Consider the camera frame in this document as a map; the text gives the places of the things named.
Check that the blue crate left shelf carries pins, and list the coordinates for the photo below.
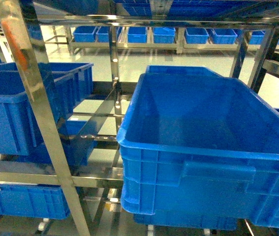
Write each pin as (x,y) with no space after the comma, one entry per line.
(19,131)

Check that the large blue crate front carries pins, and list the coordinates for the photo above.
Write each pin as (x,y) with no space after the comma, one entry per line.
(200,151)

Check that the steel flow rack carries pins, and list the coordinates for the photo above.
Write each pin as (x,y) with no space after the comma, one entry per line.
(16,18)

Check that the blue crate lower left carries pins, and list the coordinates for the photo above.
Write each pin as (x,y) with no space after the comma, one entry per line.
(38,201)

